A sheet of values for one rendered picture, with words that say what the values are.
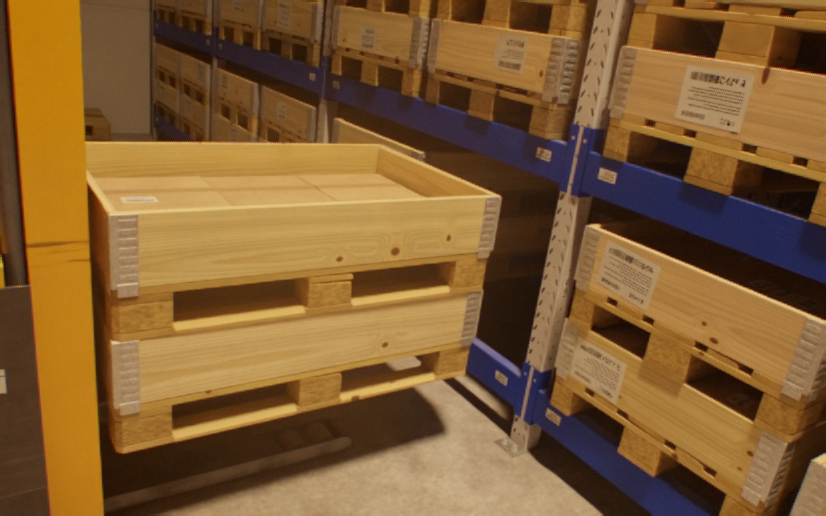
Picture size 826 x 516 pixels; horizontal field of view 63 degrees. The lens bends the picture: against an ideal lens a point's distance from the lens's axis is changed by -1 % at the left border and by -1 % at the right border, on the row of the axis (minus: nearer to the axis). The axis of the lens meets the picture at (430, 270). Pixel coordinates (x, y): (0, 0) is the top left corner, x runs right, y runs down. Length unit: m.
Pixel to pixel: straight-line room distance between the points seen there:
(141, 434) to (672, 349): 1.52
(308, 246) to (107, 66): 5.95
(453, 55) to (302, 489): 1.75
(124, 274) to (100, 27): 6.01
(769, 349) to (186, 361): 1.54
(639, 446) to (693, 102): 1.06
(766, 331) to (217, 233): 1.45
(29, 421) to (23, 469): 0.14
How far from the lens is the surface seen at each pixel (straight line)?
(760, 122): 1.96
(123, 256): 1.79
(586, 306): 2.31
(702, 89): 2.06
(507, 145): 2.60
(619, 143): 2.22
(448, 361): 2.43
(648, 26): 2.21
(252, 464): 2.42
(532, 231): 3.65
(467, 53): 2.81
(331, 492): 2.41
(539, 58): 2.48
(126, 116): 7.84
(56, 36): 1.72
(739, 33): 2.03
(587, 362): 2.36
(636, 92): 2.19
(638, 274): 2.16
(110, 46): 7.72
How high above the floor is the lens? 1.52
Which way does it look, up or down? 20 degrees down
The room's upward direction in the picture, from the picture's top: 8 degrees clockwise
